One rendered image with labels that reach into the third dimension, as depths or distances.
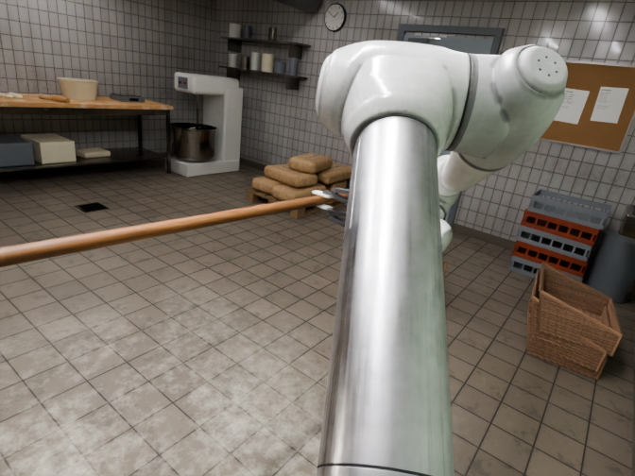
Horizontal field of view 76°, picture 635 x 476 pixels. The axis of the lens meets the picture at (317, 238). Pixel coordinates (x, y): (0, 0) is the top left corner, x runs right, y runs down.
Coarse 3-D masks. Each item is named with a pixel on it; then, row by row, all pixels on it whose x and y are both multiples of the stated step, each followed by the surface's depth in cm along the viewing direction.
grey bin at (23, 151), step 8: (0, 136) 442; (8, 136) 446; (16, 136) 451; (0, 144) 412; (8, 144) 417; (16, 144) 423; (24, 144) 428; (0, 152) 414; (8, 152) 419; (16, 152) 425; (24, 152) 430; (32, 152) 436; (0, 160) 416; (8, 160) 421; (16, 160) 427; (24, 160) 432; (32, 160) 438
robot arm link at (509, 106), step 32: (480, 64) 52; (512, 64) 49; (544, 64) 49; (480, 96) 51; (512, 96) 49; (544, 96) 48; (480, 128) 53; (512, 128) 53; (544, 128) 54; (480, 160) 62; (512, 160) 61
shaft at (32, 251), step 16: (256, 208) 105; (272, 208) 109; (288, 208) 114; (144, 224) 82; (160, 224) 84; (176, 224) 86; (192, 224) 89; (208, 224) 93; (48, 240) 68; (64, 240) 70; (80, 240) 71; (96, 240) 73; (112, 240) 76; (128, 240) 78; (0, 256) 62; (16, 256) 64; (32, 256) 66; (48, 256) 68
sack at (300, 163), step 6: (300, 156) 482; (324, 156) 506; (288, 162) 473; (294, 162) 468; (300, 162) 465; (306, 162) 463; (312, 162) 462; (318, 162) 470; (324, 162) 485; (330, 162) 502; (294, 168) 471; (300, 168) 467; (306, 168) 464; (312, 168) 462; (318, 168) 471; (324, 168) 489
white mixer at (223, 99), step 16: (176, 80) 540; (192, 80) 522; (208, 80) 537; (224, 80) 557; (208, 96) 585; (224, 96) 565; (240, 96) 584; (208, 112) 592; (224, 112) 573; (240, 112) 593; (176, 128) 542; (192, 128) 576; (208, 128) 596; (224, 128) 581; (240, 128) 603; (176, 144) 550; (192, 144) 547; (208, 144) 558; (224, 144) 589; (176, 160) 565; (192, 160) 559; (208, 160) 574; (224, 160) 598; (192, 176) 561
